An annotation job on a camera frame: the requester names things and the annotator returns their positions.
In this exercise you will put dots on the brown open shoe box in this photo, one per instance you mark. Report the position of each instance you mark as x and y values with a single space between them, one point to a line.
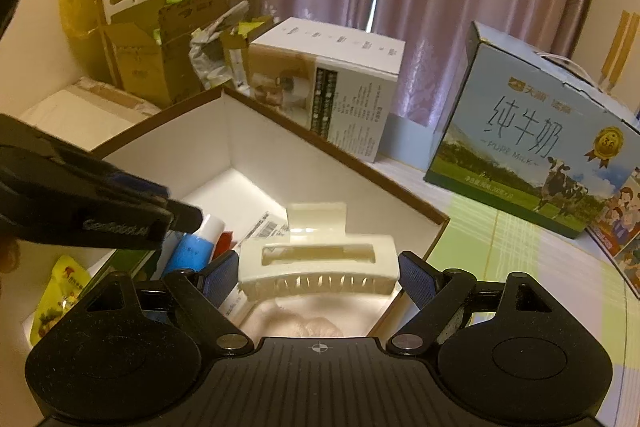
217 153

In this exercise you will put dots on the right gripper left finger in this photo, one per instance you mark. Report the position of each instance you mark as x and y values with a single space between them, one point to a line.
198 296

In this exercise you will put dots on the white pill bottle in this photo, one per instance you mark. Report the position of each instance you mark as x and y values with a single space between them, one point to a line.
194 250

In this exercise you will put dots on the open cardboard box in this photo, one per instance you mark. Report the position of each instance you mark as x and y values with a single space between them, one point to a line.
147 43

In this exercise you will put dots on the white medicine box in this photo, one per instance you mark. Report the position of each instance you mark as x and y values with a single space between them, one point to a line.
268 228

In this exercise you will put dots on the trash bin with rubbish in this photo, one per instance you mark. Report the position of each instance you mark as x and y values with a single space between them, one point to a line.
219 52

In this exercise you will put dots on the green small carton box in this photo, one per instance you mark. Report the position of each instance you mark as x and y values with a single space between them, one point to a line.
140 265

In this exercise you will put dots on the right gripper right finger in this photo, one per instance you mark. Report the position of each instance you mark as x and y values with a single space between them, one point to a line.
438 295

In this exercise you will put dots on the white cloth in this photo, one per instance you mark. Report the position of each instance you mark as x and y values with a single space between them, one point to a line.
316 316

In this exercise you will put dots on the white appliance box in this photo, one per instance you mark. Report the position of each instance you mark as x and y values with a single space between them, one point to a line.
335 81

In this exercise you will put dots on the yellow snack packet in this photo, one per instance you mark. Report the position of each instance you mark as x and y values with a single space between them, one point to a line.
68 280

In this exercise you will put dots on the red candy packet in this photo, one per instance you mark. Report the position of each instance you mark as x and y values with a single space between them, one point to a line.
224 244

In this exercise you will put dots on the checkered bed sheet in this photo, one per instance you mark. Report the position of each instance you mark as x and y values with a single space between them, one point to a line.
491 244

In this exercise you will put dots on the light blue milk carton box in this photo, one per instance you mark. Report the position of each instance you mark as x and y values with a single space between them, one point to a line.
523 134

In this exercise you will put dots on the dark blue milk carton box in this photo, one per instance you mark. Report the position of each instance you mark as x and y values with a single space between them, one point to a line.
617 231

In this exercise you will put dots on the white hair claw clip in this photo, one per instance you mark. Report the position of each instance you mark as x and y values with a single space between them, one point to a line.
320 256

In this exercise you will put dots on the person's left hand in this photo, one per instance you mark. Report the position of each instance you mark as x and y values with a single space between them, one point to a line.
10 253

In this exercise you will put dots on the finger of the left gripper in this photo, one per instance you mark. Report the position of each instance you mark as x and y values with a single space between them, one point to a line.
43 203
15 133

